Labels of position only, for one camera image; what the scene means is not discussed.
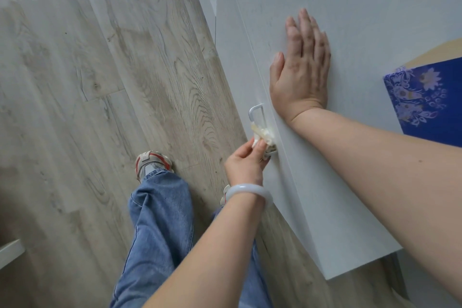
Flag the person's left hand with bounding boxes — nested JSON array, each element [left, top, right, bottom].
[[224, 137, 271, 188]]

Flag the blue floral patterned cloth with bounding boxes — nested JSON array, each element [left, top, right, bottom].
[[383, 57, 462, 148]]

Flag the silver metal door handle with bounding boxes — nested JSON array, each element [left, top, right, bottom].
[[248, 103, 279, 159]]

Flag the grey red sneaker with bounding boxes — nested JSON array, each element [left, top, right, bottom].
[[220, 184, 232, 208], [135, 150, 174, 183]]

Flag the person's right forearm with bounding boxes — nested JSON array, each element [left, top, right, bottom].
[[289, 107, 462, 299]]

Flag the person's right hand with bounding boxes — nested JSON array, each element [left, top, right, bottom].
[[269, 8, 332, 125]]

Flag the person's left forearm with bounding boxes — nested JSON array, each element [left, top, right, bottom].
[[142, 189, 267, 308]]

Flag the white cabinet door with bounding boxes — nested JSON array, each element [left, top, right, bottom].
[[215, 0, 462, 280]]

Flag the white jade bangle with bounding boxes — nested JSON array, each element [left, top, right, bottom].
[[225, 183, 274, 211]]

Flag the white furniture edge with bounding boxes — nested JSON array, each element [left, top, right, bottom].
[[0, 239, 26, 271]]

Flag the white cleaning wipe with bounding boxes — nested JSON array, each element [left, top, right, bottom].
[[251, 123, 277, 149]]

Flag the blue denim jeans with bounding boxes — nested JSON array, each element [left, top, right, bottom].
[[109, 169, 274, 308]]

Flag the beige cardboard box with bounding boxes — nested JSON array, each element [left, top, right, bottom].
[[404, 38, 462, 69]]

